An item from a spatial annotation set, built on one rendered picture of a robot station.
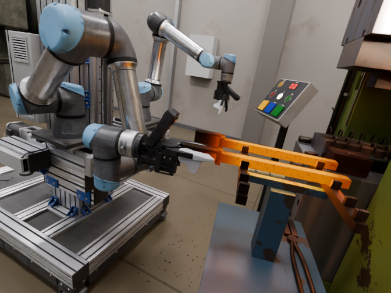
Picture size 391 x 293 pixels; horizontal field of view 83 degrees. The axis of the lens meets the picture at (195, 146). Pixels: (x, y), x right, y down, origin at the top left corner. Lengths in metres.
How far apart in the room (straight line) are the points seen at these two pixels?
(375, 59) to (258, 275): 0.79
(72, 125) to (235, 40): 3.43
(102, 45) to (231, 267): 0.69
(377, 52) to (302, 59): 2.98
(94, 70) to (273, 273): 1.14
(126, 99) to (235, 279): 0.59
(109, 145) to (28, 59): 0.96
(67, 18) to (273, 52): 3.26
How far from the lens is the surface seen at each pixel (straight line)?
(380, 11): 0.97
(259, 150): 0.68
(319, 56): 3.97
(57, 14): 0.70
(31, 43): 1.48
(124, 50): 0.76
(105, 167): 0.67
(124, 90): 0.74
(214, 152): 0.56
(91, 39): 0.71
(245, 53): 4.07
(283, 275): 0.69
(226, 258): 0.67
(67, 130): 1.11
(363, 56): 1.00
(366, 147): 1.07
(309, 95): 1.47
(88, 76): 1.31
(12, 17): 6.38
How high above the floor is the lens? 1.19
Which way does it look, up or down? 19 degrees down
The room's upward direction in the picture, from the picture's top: 9 degrees clockwise
